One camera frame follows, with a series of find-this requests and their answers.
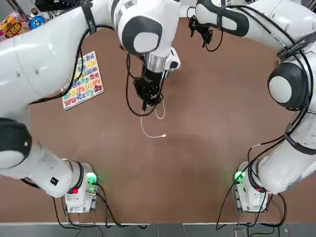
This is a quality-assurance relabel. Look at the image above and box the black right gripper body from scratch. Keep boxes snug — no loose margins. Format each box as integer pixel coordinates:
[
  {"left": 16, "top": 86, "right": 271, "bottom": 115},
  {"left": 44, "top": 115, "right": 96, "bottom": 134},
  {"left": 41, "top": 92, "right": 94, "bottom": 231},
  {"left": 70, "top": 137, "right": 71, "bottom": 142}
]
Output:
[{"left": 188, "top": 14, "right": 210, "bottom": 36}]

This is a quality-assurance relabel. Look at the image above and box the colourful alphabet puzzle board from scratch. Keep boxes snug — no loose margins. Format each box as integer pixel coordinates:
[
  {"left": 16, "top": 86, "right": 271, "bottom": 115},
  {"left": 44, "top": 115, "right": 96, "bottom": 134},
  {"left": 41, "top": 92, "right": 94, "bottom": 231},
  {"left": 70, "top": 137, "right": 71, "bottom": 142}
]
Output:
[{"left": 61, "top": 50, "right": 105, "bottom": 111}]

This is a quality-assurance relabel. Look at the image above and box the blue round snack packet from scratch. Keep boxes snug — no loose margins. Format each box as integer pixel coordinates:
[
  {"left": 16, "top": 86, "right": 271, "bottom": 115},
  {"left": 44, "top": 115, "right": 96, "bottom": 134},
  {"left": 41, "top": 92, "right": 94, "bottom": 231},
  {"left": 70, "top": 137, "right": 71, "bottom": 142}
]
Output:
[{"left": 29, "top": 15, "right": 46, "bottom": 31}]

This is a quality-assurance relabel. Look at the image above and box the yellow snack box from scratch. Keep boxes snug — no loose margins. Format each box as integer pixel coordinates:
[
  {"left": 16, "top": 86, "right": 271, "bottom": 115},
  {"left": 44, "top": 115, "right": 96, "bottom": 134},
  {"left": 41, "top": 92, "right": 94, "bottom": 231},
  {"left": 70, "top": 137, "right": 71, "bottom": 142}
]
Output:
[{"left": 0, "top": 13, "right": 26, "bottom": 41}]

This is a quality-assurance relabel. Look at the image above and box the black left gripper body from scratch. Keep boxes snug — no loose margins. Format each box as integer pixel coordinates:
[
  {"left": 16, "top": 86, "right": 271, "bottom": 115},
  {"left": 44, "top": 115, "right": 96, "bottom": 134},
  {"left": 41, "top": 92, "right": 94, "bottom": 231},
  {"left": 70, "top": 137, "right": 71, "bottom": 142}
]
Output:
[{"left": 133, "top": 69, "right": 165, "bottom": 97}]

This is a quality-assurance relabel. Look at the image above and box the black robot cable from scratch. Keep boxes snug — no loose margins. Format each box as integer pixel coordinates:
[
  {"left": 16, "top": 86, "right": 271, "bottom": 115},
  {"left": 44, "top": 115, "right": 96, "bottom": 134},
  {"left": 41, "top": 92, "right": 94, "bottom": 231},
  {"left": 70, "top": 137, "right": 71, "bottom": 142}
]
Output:
[
  {"left": 222, "top": 4, "right": 316, "bottom": 191},
  {"left": 124, "top": 45, "right": 165, "bottom": 117},
  {"left": 28, "top": 4, "right": 98, "bottom": 106},
  {"left": 186, "top": 6, "right": 224, "bottom": 53},
  {"left": 215, "top": 181, "right": 239, "bottom": 231},
  {"left": 95, "top": 182, "right": 150, "bottom": 229}
]

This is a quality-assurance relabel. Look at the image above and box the white charger cable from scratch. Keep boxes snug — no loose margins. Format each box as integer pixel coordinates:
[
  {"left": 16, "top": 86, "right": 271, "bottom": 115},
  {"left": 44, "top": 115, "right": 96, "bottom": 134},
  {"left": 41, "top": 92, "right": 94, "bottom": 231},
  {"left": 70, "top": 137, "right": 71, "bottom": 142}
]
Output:
[{"left": 140, "top": 71, "right": 167, "bottom": 139}]

